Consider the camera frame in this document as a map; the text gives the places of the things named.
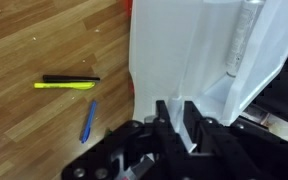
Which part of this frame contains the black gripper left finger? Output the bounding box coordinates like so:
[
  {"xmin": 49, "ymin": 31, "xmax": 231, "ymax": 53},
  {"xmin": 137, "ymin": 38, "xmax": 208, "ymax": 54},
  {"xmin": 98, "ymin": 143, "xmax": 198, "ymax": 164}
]
[{"xmin": 152, "ymin": 99, "xmax": 183, "ymax": 155}]

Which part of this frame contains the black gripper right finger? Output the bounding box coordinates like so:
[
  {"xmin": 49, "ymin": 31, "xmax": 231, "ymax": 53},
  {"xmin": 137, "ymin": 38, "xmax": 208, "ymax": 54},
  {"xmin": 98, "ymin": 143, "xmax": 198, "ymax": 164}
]
[{"xmin": 182, "ymin": 100, "xmax": 217, "ymax": 154}]

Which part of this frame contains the translucent drawer with white marker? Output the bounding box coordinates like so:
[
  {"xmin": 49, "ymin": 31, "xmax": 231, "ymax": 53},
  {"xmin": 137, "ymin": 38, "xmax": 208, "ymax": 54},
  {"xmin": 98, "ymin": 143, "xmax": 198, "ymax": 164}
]
[{"xmin": 128, "ymin": 0, "xmax": 263, "ymax": 153}]

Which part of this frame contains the red toy block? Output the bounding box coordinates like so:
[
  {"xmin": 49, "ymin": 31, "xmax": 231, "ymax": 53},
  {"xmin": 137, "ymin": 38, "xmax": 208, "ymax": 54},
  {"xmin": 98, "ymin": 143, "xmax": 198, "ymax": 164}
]
[
  {"xmin": 128, "ymin": 78, "xmax": 136, "ymax": 98},
  {"xmin": 125, "ymin": 0, "xmax": 134, "ymax": 18}
]

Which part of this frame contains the blue pen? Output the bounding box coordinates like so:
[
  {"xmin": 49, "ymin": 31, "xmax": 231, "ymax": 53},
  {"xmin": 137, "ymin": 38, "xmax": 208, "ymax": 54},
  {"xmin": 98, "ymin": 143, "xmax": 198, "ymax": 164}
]
[{"xmin": 80, "ymin": 100, "xmax": 98, "ymax": 144}]

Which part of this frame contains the white marker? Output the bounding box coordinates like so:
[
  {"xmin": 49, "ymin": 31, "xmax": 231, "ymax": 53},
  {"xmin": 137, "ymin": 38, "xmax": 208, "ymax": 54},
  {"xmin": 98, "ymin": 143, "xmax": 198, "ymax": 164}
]
[{"xmin": 225, "ymin": 0, "xmax": 265, "ymax": 79}]

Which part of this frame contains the yellow highlighter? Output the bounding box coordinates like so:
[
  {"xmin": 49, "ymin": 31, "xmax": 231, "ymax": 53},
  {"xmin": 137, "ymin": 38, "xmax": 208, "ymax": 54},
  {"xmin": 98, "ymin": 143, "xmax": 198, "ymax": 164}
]
[{"xmin": 33, "ymin": 81, "xmax": 96, "ymax": 91}]

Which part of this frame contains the black marker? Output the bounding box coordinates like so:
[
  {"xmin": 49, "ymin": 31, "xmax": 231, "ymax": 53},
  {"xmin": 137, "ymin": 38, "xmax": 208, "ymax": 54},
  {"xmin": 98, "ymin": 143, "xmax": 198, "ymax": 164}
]
[{"xmin": 42, "ymin": 74, "xmax": 101, "ymax": 84}]

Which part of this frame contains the white plastic drawer cabinet frame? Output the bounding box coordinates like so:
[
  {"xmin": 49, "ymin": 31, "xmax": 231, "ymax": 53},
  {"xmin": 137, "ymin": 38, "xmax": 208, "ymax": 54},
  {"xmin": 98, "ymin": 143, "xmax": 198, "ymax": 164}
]
[{"xmin": 222, "ymin": 0, "xmax": 288, "ymax": 127}]

